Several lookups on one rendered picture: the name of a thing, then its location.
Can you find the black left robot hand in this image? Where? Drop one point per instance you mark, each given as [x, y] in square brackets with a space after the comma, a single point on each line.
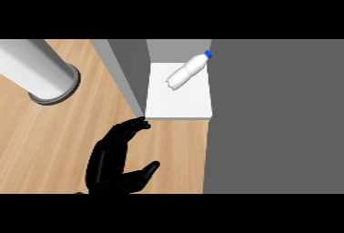
[106, 164]

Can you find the grey cabinet with white shelf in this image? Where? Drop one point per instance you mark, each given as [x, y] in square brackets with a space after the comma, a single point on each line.
[178, 100]

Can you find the white water bottle blue cap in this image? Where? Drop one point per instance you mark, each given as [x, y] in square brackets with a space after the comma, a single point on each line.
[186, 72]

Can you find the large dark grey cabinet door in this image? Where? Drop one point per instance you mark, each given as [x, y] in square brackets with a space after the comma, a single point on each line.
[277, 121]

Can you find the white cylinder with grey base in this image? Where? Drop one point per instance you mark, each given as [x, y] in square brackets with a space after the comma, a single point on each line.
[35, 72]

